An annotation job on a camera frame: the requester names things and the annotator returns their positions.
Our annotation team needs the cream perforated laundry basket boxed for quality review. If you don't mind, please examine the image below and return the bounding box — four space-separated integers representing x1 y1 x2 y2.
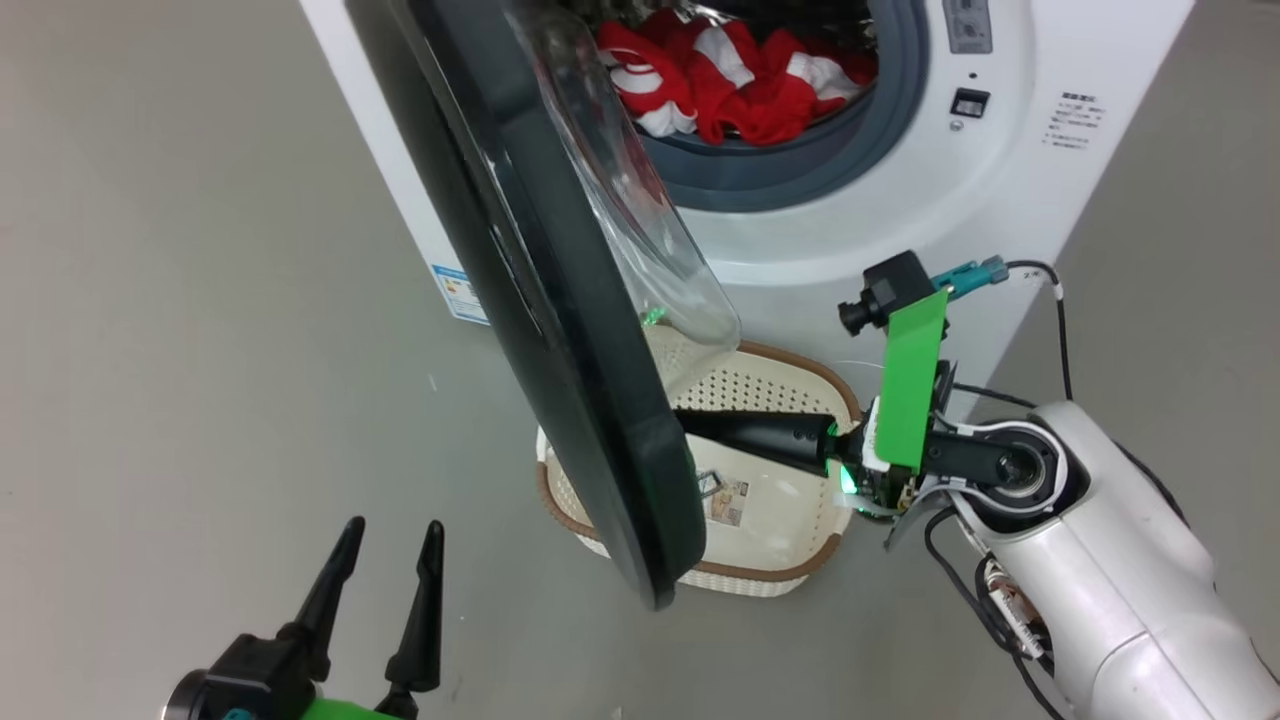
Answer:
535 322 863 599

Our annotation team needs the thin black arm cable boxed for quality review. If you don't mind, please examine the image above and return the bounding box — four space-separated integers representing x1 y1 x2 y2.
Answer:
922 505 1066 720

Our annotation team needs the black cable teal connector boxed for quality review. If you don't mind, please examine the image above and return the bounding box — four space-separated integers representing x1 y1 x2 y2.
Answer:
935 256 1076 403

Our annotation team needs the white front-load washing machine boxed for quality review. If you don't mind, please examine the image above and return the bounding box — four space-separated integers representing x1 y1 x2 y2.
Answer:
298 0 1197 426

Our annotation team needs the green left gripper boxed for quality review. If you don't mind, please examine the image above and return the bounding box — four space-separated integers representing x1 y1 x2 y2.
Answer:
277 516 445 720

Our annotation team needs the dark washing machine door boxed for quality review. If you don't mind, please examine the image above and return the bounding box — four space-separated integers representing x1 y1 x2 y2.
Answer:
345 0 743 611

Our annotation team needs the small printed paper label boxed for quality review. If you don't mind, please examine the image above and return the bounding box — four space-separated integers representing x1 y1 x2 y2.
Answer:
697 470 751 528

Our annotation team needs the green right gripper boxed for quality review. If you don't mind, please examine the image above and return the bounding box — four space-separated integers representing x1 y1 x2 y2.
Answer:
672 290 957 513

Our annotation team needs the grey warning sticker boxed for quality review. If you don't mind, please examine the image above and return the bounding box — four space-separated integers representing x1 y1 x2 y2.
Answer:
943 0 993 54

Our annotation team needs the red and white garment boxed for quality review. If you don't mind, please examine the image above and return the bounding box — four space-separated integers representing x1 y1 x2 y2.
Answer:
690 10 879 148
598 20 701 139

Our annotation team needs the blue white energy sticker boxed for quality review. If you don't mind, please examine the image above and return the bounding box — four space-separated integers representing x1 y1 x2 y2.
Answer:
432 264 491 326

